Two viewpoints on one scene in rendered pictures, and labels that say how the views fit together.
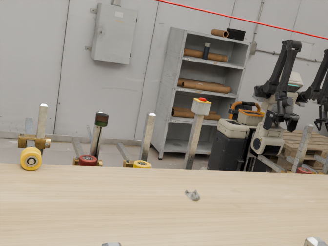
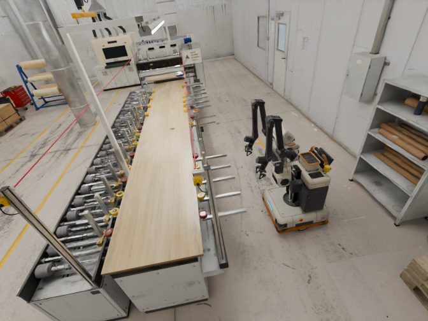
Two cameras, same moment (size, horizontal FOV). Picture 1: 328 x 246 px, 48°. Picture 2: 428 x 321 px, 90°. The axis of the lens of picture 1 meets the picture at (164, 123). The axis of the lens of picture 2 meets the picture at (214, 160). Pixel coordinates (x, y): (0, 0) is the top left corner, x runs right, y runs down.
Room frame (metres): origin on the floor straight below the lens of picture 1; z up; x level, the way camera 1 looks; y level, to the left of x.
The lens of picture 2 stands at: (3.05, -2.98, 2.47)
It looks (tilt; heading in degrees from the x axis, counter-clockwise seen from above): 36 degrees down; 110
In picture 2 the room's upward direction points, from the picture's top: 8 degrees counter-clockwise
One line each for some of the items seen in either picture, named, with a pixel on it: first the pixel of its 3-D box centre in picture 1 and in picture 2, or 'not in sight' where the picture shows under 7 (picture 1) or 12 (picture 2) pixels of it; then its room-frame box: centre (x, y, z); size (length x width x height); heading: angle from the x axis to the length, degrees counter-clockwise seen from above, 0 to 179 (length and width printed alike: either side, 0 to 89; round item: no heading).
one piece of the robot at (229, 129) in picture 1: (244, 146); (304, 179); (3.39, -0.81, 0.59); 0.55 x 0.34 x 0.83; 114
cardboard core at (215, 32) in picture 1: (219, 32); not in sight; (4.59, -0.45, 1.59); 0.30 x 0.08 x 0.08; 24
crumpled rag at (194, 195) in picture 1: (193, 193); not in sight; (1.39, -0.17, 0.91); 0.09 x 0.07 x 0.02; 2
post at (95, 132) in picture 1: (92, 159); not in sight; (1.63, 0.30, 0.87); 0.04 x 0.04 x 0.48; 24
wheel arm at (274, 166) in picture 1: (279, 170); (211, 157); (2.20, -0.77, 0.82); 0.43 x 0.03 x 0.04; 24
